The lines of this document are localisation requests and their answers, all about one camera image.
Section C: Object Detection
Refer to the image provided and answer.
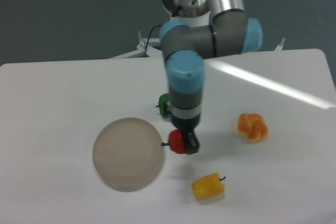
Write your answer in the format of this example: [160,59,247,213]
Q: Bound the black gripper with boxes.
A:
[169,103,202,155]

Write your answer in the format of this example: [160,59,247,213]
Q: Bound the red toy bell pepper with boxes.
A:
[161,129,186,154]

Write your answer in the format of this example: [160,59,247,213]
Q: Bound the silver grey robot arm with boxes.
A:
[158,0,263,155]

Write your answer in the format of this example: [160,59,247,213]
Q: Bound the green toy bell pepper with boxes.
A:
[155,93,171,119]

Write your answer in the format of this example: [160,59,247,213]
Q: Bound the yellow toy bell pepper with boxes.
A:
[192,173,226,199]

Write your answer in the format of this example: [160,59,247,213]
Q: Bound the beige round plate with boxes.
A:
[92,118,164,192]

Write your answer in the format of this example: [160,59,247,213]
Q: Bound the orange knotted bread roll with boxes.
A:
[237,113,269,143]

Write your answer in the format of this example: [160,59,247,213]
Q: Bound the black cable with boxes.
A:
[142,5,183,57]

